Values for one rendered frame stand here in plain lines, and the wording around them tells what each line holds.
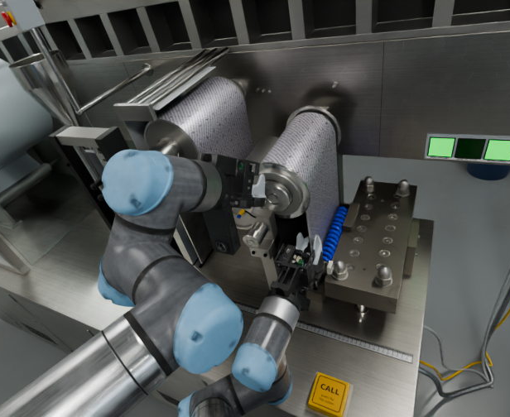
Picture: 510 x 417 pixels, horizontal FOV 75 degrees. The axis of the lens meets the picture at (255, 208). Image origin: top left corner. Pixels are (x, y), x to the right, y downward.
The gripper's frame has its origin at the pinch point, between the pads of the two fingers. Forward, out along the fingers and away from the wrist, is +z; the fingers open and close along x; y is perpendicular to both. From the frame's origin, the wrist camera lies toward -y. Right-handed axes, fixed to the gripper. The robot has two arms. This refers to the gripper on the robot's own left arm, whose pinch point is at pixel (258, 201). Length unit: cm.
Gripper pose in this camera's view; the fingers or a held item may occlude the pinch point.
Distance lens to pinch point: 68.2
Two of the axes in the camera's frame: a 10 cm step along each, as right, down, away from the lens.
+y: 1.2, -9.9, -0.7
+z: 4.5, -0.2, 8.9
